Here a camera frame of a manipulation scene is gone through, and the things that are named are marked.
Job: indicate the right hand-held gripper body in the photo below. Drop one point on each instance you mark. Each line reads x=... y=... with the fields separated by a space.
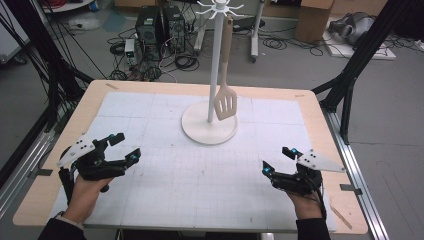
x=300 y=180

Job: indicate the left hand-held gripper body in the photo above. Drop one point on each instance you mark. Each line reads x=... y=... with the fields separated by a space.
x=96 y=165

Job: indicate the white utensil rack stand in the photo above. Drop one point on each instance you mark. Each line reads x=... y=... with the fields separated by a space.
x=206 y=130

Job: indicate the beige slotted spatula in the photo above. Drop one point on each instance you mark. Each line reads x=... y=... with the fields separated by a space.
x=225 y=100

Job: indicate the person's right hand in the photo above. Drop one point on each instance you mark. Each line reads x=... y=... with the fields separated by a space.
x=306 y=206

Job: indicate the person's left hand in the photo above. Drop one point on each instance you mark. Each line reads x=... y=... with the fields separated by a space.
x=83 y=200

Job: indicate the white grid mat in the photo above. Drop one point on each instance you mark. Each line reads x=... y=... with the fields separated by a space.
x=200 y=186

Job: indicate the small grey power supply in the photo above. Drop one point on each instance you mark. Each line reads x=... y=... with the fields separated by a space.
x=130 y=50

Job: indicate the black computer tower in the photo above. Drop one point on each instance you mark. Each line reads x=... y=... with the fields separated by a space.
x=148 y=30
x=174 y=26

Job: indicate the white-legged wooden desk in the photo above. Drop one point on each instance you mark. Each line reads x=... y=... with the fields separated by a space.
x=255 y=33

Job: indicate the white flat board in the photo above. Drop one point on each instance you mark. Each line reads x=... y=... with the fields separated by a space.
x=366 y=51

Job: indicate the tall open cardboard box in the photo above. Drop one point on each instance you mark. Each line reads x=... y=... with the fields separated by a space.
x=313 y=20

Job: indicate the aluminium rail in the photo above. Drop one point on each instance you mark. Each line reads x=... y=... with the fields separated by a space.
x=356 y=173
x=23 y=166

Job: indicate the black metal frame post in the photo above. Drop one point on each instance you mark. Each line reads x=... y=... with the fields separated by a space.
x=363 y=50
x=50 y=66

